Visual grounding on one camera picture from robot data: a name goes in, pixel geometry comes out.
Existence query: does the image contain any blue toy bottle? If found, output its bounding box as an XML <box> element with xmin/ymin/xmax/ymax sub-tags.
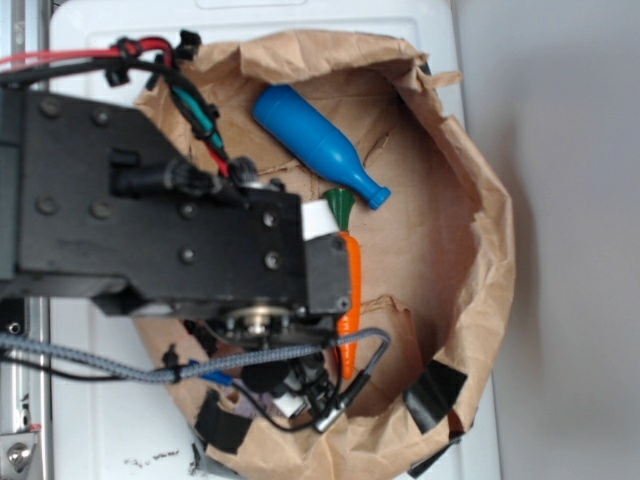
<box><xmin>253</xmin><ymin>85</ymin><xmax>391</xmax><ymax>210</ymax></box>

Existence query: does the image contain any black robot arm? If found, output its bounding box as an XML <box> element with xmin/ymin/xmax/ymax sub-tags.
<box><xmin>1</xmin><ymin>90</ymin><xmax>351</xmax><ymax>346</ymax></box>

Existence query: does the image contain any brown paper bag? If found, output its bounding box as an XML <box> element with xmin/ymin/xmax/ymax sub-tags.
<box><xmin>169</xmin><ymin>30</ymin><xmax>515</xmax><ymax>479</ymax></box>

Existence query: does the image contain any grey braided cable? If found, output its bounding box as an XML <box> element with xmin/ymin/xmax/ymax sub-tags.
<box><xmin>0</xmin><ymin>327</ymin><xmax>392</xmax><ymax>385</ymax></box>

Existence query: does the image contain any red black wire bundle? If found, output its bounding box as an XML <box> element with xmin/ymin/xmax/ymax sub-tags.
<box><xmin>0</xmin><ymin>30</ymin><xmax>236</xmax><ymax>179</ymax></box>

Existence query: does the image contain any aluminium rail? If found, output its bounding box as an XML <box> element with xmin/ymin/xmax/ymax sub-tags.
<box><xmin>1</xmin><ymin>297</ymin><xmax>54</xmax><ymax>479</ymax></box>

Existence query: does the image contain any orange toy carrot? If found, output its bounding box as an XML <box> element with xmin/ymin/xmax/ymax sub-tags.
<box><xmin>322</xmin><ymin>188</ymin><xmax>362</xmax><ymax>380</ymax></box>

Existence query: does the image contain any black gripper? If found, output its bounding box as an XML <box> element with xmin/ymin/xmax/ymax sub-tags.
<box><xmin>14</xmin><ymin>92</ymin><xmax>351</xmax><ymax>345</ymax></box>

